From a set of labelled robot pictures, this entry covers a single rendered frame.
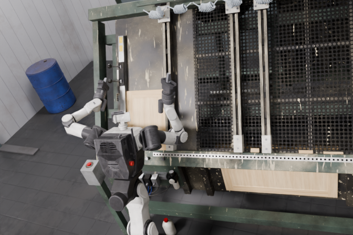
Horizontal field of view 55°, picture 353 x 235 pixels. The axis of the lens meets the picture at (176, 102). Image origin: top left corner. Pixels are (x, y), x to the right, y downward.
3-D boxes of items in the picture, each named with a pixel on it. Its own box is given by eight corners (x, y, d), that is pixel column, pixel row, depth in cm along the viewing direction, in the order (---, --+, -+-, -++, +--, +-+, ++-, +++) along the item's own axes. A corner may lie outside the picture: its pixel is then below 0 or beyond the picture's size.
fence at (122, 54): (123, 148, 286) (121, 149, 282) (120, 36, 286) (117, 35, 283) (128, 149, 284) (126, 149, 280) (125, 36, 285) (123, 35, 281)
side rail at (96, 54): (103, 147, 301) (95, 149, 291) (99, 24, 302) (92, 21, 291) (108, 147, 299) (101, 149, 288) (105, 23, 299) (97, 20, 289)
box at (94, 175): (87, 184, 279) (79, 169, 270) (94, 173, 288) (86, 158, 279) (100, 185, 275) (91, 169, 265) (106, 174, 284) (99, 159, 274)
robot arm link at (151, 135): (168, 145, 222) (155, 143, 211) (157, 149, 226) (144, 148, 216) (164, 128, 226) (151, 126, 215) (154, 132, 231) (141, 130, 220)
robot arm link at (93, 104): (97, 102, 269) (83, 110, 263) (97, 96, 262) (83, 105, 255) (102, 107, 268) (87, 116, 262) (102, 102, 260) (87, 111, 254)
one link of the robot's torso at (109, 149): (137, 187, 210) (129, 132, 203) (92, 183, 223) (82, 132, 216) (157, 167, 237) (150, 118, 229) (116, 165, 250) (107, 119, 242)
